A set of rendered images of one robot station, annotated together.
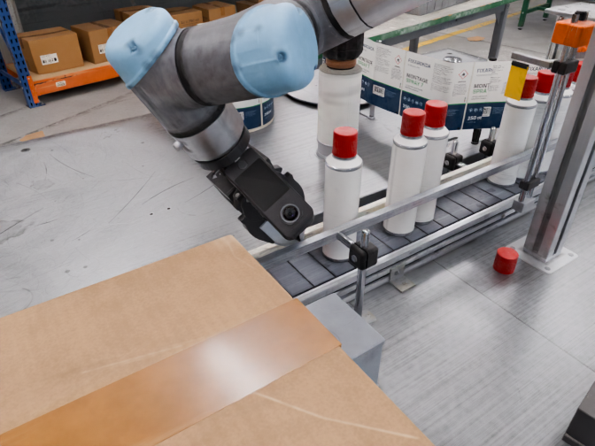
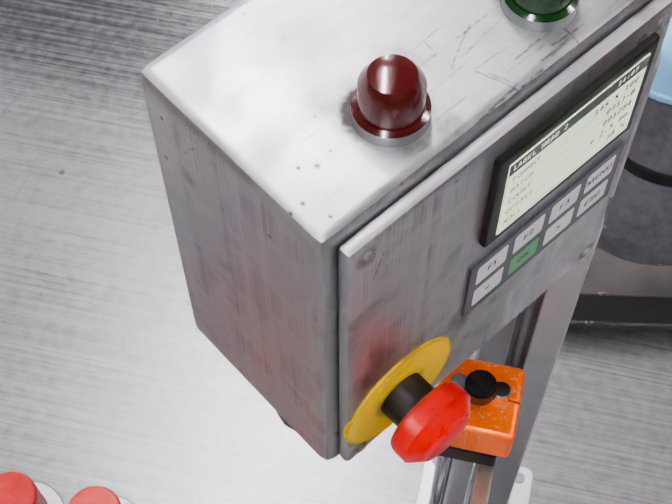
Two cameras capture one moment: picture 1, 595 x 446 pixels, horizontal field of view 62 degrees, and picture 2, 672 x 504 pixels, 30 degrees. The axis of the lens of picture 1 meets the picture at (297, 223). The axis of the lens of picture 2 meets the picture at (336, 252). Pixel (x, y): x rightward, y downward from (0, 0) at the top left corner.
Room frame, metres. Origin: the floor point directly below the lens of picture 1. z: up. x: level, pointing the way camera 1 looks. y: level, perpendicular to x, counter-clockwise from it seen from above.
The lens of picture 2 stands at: (0.98, -0.25, 1.80)
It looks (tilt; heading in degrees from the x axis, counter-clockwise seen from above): 60 degrees down; 227
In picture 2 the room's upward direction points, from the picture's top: 1 degrees counter-clockwise
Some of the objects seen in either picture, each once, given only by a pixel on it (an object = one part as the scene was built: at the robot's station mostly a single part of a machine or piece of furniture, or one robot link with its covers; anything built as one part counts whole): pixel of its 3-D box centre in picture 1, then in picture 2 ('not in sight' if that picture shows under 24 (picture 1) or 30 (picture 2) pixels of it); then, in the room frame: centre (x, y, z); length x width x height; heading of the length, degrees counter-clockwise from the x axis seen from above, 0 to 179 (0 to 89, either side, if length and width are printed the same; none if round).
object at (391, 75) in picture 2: not in sight; (391, 93); (0.80, -0.42, 1.49); 0.03 x 0.03 x 0.02
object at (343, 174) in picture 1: (342, 196); not in sight; (0.61, -0.06, 0.98); 0.05 x 0.05 x 0.20
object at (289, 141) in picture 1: (358, 119); not in sight; (1.21, -0.16, 0.86); 0.80 x 0.67 x 0.05; 124
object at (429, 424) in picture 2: not in sight; (423, 415); (0.82, -0.38, 1.32); 0.04 x 0.03 x 0.04; 179
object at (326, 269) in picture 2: not in sight; (409, 176); (0.76, -0.44, 1.38); 0.17 x 0.10 x 0.19; 179
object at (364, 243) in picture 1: (350, 271); not in sight; (0.53, -0.07, 0.91); 0.07 x 0.03 x 0.16; 34
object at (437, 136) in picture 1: (427, 164); not in sight; (0.72, -0.21, 0.98); 0.05 x 0.05 x 0.20
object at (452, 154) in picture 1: (450, 167); not in sight; (0.88, -0.31, 0.89); 0.03 x 0.03 x 0.12; 34
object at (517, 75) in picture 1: (515, 80); not in sight; (0.79, -0.35, 1.09); 0.03 x 0.01 x 0.06; 34
